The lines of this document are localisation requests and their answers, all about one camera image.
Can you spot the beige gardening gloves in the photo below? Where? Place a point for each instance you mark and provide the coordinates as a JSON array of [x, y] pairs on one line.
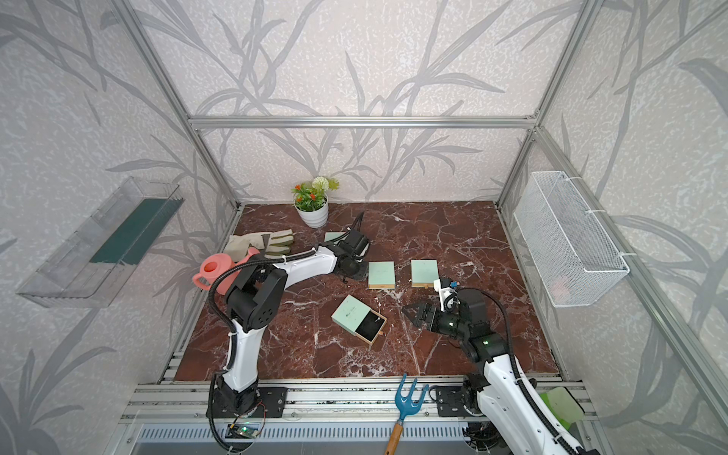
[[270, 244]]

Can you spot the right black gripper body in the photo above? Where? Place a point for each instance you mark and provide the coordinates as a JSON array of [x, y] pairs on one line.
[[450, 323]]

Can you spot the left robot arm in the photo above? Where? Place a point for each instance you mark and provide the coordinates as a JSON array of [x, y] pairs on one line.
[[247, 298]]

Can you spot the mint drawer jewelry box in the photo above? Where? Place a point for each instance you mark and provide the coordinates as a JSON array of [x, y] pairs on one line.
[[381, 275]]

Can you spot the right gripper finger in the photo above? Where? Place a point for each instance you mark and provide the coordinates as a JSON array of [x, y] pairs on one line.
[[418, 312], [423, 321]]

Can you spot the clear plastic wall shelf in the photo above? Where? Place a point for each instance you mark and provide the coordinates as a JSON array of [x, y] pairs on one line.
[[97, 260]]

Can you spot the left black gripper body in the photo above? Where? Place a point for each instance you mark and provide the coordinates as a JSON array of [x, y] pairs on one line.
[[357, 270]]

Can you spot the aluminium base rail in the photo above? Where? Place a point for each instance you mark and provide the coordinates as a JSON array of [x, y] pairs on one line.
[[357, 408]]

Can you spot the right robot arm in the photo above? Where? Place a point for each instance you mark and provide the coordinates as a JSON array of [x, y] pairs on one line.
[[500, 391]]

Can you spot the potted plant white pot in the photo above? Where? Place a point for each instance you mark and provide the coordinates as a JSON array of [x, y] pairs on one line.
[[311, 200]]

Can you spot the pink watering can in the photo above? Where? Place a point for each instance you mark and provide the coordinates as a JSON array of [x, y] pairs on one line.
[[214, 266]]

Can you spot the green work glove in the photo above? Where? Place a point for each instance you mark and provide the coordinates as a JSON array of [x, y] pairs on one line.
[[564, 406]]

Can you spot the white wire mesh basket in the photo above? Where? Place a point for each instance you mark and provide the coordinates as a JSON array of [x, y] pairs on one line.
[[576, 259]]

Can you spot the blue hand rake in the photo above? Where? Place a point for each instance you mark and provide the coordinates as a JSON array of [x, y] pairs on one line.
[[407, 406]]

